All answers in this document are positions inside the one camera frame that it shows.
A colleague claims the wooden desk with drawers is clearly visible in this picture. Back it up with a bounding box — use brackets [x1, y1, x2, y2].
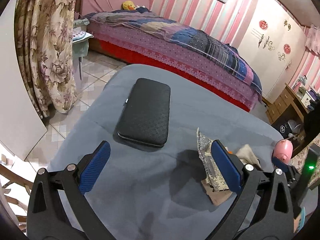
[266, 85, 309, 139]

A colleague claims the black wallet case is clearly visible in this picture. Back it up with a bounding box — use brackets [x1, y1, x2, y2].
[117, 78, 171, 147]

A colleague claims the beige cloth cap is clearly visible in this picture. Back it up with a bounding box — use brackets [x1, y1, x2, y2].
[235, 144, 261, 169]

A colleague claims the pink pig toy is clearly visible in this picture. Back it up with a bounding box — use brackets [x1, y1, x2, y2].
[272, 139, 293, 164]

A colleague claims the patchwork plaid quilt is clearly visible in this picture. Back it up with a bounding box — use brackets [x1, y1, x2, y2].
[84, 7, 262, 95]

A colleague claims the small green bedside stool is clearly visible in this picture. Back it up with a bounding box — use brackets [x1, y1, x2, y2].
[72, 18, 93, 81]

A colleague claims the white wardrobe with decals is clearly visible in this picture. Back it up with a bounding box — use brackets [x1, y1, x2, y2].
[233, 0, 306, 103]

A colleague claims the bed with purple sheet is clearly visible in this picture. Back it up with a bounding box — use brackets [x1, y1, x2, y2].
[81, 0, 262, 112]

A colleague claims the floral curtain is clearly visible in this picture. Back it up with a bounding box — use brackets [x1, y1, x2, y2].
[14, 0, 77, 119]

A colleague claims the yellow duck plush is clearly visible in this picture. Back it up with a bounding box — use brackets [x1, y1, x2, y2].
[121, 1, 136, 10]

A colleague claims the printed snack wrapper bag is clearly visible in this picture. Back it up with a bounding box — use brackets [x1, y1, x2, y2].
[196, 128, 229, 192]

